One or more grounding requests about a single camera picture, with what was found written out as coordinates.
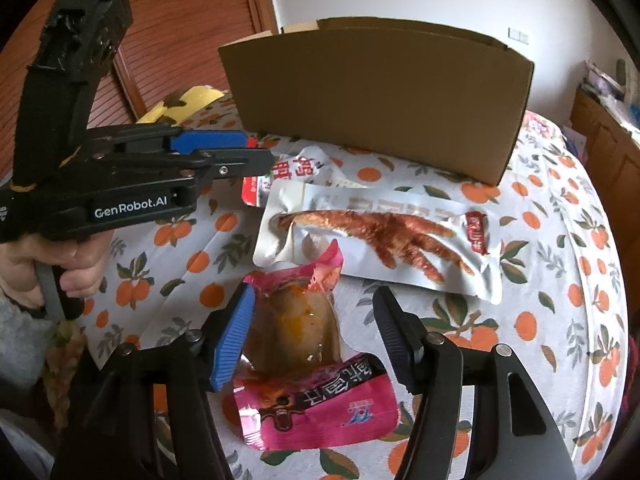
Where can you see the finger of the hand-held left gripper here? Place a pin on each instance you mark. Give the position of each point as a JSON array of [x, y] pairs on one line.
[[210, 141], [240, 162]]

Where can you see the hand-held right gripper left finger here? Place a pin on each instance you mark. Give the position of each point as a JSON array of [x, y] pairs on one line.
[[232, 340]]

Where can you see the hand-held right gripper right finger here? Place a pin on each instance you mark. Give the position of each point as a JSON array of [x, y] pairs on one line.
[[397, 340]]

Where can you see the red and white snack packet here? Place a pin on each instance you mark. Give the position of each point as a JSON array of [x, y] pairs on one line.
[[295, 170]]

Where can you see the pink snack packet black label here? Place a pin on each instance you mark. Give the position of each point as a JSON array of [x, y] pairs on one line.
[[300, 330]]

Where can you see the brown cardboard box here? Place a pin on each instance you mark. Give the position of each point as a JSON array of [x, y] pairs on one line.
[[380, 105]]

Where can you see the person's left hand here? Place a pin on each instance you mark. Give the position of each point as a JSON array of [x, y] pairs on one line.
[[82, 270]]

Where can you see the yellow plush pillow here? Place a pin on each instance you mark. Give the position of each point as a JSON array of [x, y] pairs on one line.
[[192, 100]]

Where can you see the white chicken foot snack packet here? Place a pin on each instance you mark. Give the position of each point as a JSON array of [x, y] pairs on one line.
[[380, 240]]

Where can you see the orange print bed sheet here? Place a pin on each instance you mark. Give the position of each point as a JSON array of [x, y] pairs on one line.
[[500, 320]]

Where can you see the brown wooden wardrobe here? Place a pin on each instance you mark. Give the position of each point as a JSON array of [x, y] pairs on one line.
[[190, 20]]

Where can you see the brown patterned cloth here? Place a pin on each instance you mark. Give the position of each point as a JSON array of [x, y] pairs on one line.
[[65, 375]]

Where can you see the floral blanket navy trim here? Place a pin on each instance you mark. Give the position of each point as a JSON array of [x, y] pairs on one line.
[[542, 127]]

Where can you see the wooden counter cabinet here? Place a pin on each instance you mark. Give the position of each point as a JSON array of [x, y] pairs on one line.
[[607, 145]]

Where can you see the white box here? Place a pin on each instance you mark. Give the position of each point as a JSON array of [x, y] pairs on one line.
[[600, 80]]

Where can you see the round dark mirror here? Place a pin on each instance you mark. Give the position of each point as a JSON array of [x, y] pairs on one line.
[[621, 70]]

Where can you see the white wall socket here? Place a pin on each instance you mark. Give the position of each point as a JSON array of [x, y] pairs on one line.
[[518, 35]]

